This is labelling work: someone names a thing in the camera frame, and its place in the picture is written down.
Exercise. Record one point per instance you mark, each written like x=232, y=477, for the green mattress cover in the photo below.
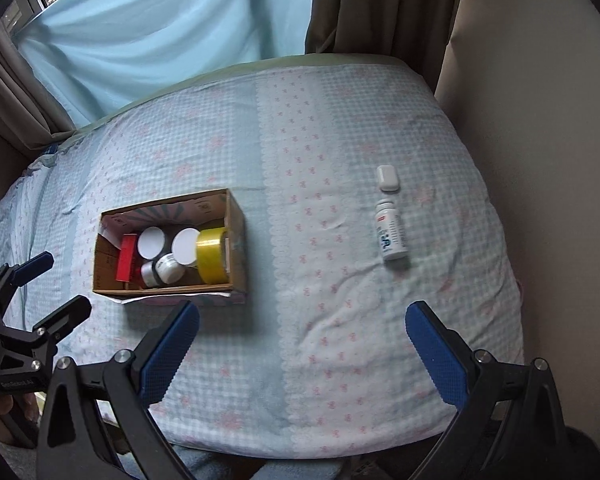
x=280, y=61

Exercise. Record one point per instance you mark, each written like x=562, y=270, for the small red carton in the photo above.
x=124, y=258

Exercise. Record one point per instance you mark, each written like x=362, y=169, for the yellow tape roll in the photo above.
x=212, y=255

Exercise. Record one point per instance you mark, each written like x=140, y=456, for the white round jar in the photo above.
x=186, y=246

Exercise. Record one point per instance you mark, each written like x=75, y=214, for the green jar with labelled lid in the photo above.
x=169, y=266

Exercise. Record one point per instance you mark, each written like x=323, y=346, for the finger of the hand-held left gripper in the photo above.
x=32, y=266
x=62, y=316

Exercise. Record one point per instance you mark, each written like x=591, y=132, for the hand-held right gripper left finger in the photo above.
x=170, y=350

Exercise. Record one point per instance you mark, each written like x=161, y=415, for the brown curtain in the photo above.
x=380, y=5
x=25, y=100

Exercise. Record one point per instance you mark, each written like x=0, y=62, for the light blue hanging cloth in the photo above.
x=155, y=25

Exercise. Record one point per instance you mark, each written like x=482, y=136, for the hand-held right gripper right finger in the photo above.
x=432, y=355

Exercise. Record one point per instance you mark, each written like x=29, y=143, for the checked bed sheet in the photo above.
x=320, y=260

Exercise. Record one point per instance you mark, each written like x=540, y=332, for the small white case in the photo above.
x=387, y=177

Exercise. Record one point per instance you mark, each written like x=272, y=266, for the red and silver jar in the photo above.
x=148, y=275

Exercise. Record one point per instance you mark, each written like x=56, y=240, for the white pill bottle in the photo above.
x=391, y=232

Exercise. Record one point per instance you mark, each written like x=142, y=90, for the cardboard box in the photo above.
x=110, y=275

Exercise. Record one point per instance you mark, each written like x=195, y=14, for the person's left hand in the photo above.
x=2, y=412

